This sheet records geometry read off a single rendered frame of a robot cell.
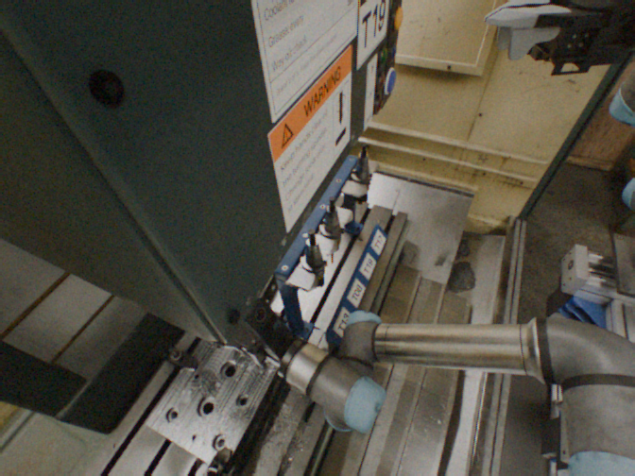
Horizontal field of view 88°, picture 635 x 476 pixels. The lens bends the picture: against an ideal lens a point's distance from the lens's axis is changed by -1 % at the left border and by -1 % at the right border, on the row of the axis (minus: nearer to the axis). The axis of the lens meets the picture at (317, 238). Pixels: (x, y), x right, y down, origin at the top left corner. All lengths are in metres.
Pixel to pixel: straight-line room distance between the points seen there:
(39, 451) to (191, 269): 1.48
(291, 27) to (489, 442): 1.09
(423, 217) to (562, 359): 1.03
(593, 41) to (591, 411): 0.46
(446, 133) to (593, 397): 1.06
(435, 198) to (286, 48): 1.34
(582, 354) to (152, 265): 0.51
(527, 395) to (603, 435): 1.39
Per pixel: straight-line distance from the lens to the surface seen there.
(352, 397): 0.55
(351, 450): 1.14
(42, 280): 0.96
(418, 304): 1.33
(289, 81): 0.25
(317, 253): 0.75
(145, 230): 0.18
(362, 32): 0.39
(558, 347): 0.58
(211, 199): 0.20
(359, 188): 0.97
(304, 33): 0.27
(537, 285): 2.51
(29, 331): 1.02
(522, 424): 1.87
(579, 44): 0.61
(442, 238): 1.48
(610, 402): 0.54
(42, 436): 1.67
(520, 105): 1.33
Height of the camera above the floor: 1.87
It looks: 51 degrees down
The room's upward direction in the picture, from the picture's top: 5 degrees counter-clockwise
